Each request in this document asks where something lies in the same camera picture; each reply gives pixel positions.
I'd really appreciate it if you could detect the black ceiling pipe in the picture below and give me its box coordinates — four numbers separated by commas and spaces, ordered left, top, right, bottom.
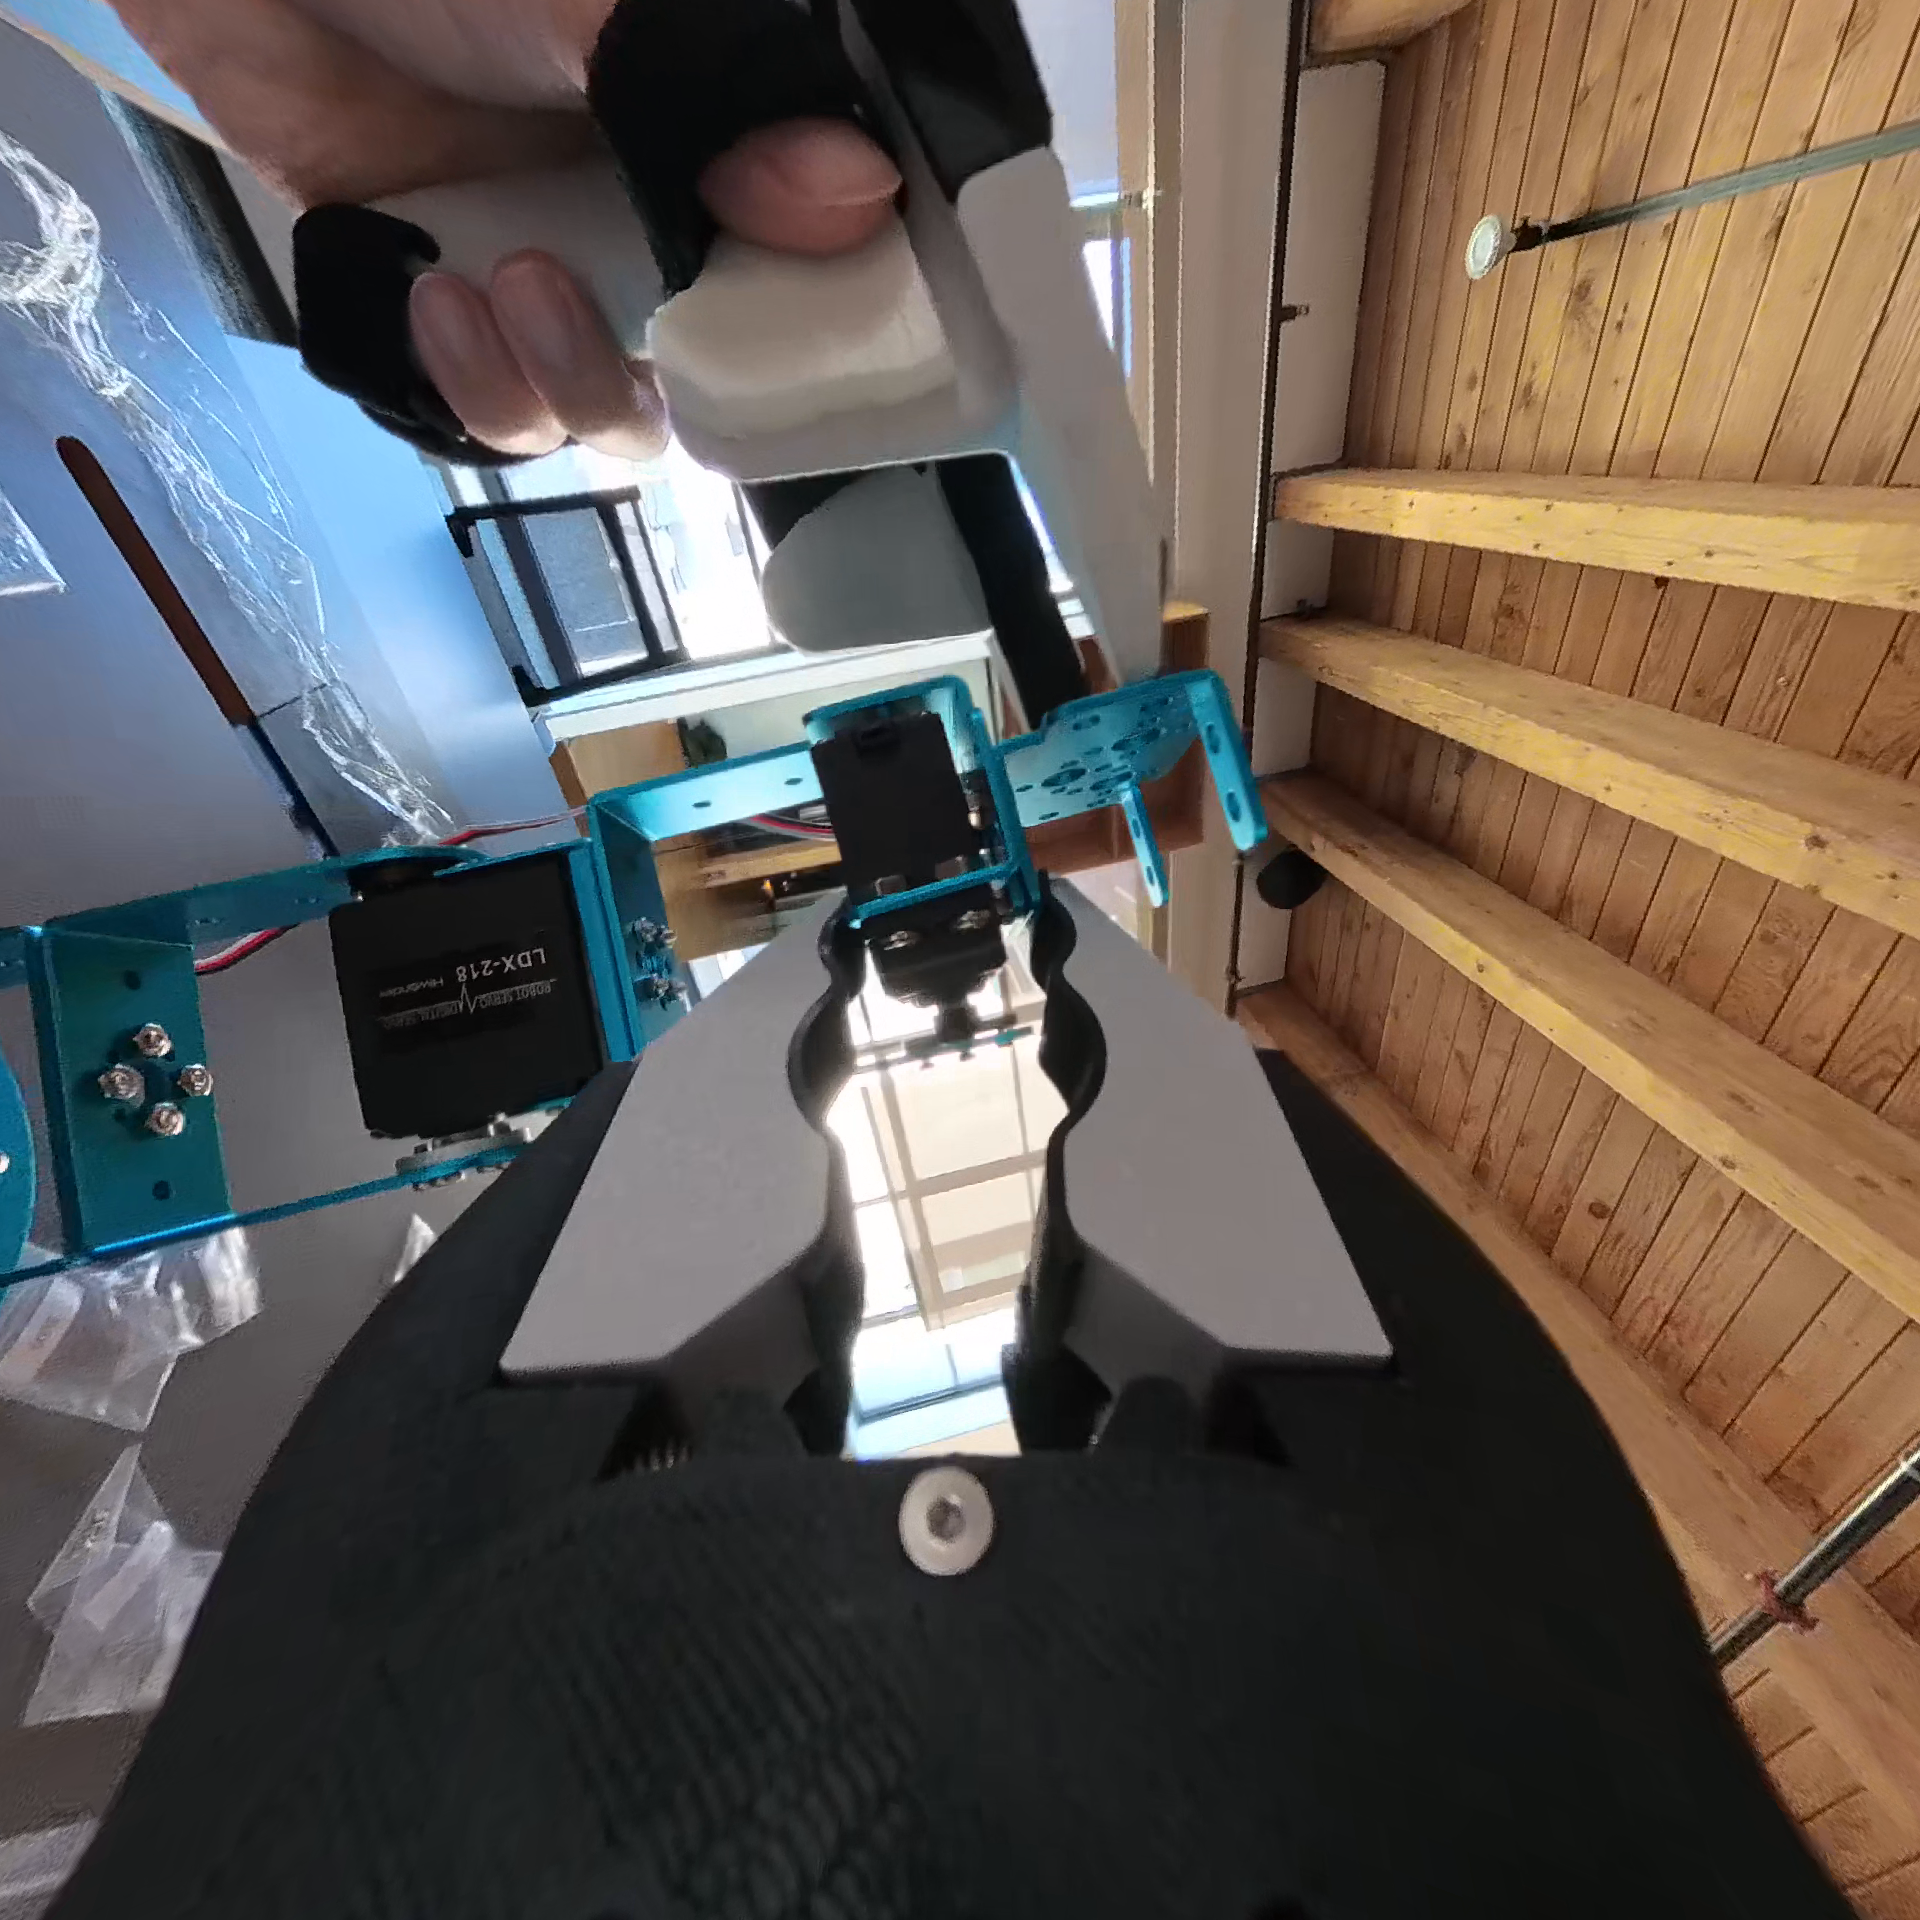
1223, 0, 1309, 1019

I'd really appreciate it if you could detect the blue toy robot arm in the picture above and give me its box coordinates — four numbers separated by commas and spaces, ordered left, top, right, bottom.
0, 667, 1273, 1296

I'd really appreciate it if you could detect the small clear parts bag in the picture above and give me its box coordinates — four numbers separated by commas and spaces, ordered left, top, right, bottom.
22, 1443, 231, 1730
0, 1236, 268, 1432

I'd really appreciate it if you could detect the metal ceiling rod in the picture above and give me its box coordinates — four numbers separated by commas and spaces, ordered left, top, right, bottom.
1507, 118, 1920, 249
1710, 1443, 1920, 1661

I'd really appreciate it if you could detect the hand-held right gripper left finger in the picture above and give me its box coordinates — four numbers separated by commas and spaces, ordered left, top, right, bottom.
495, 900, 875, 1453

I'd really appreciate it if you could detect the person's left hand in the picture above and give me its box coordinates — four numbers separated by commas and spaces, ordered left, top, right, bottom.
113, 0, 905, 472

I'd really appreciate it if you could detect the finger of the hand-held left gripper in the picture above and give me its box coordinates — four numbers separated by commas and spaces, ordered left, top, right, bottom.
745, 457, 1089, 724
961, 142, 1173, 688

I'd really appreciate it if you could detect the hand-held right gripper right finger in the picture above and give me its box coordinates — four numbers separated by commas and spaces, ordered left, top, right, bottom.
1009, 882, 1394, 1453

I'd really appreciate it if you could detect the crumpled clear plastic wrap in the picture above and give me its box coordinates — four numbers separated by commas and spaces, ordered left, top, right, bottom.
0, 129, 455, 846

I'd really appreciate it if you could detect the grey desk with wood edge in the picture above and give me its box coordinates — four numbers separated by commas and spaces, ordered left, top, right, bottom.
533, 626, 1004, 747

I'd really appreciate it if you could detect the black slatted chair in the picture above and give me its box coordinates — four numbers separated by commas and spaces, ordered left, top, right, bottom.
445, 484, 694, 712

